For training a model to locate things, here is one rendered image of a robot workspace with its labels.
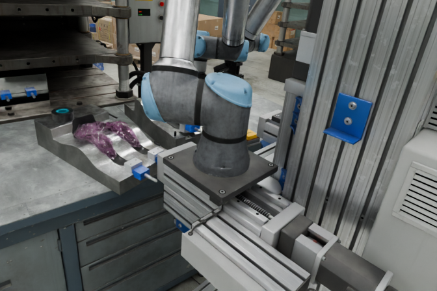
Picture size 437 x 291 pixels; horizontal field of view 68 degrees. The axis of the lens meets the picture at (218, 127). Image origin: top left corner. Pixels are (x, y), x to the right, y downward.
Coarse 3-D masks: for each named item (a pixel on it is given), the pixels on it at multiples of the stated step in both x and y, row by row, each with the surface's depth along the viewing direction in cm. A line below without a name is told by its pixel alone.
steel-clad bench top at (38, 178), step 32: (256, 96) 209; (0, 128) 141; (32, 128) 143; (256, 128) 165; (0, 160) 119; (32, 160) 121; (0, 192) 103; (32, 192) 104; (64, 192) 106; (96, 192) 107; (0, 224) 91
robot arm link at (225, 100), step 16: (208, 80) 74; (224, 80) 76; (240, 80) 79; (208, 96) 74; (224, 96) 73; (240, 96) 73; (208, 112) 75; (224, 112) 74; (240, 112) 75; (208, 128) 78; (224, 128) 76; (240, 128) 77
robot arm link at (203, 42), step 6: (198, 36) 107; (204, 36) 110; (210, 36) 110; (198, 42) 107; (204, 42) 107; (210, 42) 109; (216, 42) 109; (198, 48) 107; (204, 48) 107; (210, 48) 109; (198, 54) 108; (204, 54) 110; (210, 54) 110
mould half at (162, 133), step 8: (128, 104) 163; (136, 104) 151; (128, 112) 161; (136, 112) 153; (144, 112) 146; (136, 120) 155; (144, 120) 147; (152, 120) 142; (144, 128) 149; (152, 128) 142; (160, 128) 136; (168, 128) 136; (200, 128) 138; (152, 136) 144; (160, 136) 138; (168, 136) 132; (176, 136) 129; (184, 136) 130; (160, 144) 139; (168, 144) 133; (176, 144) 129
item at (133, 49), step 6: (114, 18) 541; (114, 24) 545; (114, 30) 550; (114, 36) 555; (114, 42) 560; (114, 48) 565; (132, 48) 536; (138, 48) 528; (156, 48) 503; (132, 54) 540; (138, 54) 531; (156, 54) 505; (156, 60) 511; (138, 66) 527
